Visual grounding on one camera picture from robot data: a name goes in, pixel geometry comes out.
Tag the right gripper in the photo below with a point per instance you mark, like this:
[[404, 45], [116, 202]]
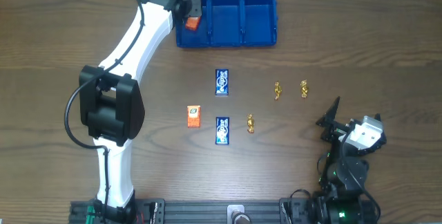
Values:
[[331, 132]]

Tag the orange candy box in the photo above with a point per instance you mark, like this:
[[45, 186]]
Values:
[[193, 116], [192, 24]]

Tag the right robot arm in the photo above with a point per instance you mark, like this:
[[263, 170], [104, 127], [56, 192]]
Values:
[[348, 174]]

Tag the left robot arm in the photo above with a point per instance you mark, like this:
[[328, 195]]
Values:
[[148, 34]]

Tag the gold wrapped candy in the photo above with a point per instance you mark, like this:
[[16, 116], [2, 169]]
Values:
[[250, 123], [277, 90], [304, 88]]

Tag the blue candy pack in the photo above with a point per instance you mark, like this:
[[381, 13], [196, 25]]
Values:
[[221, 82], [222, 130]]

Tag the blue tray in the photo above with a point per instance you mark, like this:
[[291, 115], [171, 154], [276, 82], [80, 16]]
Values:
[[224, 23]]

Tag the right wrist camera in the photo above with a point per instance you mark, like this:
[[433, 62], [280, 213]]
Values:
[[366, 131]]

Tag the mounting rail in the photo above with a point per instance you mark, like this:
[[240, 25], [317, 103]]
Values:
[[200, 213]]

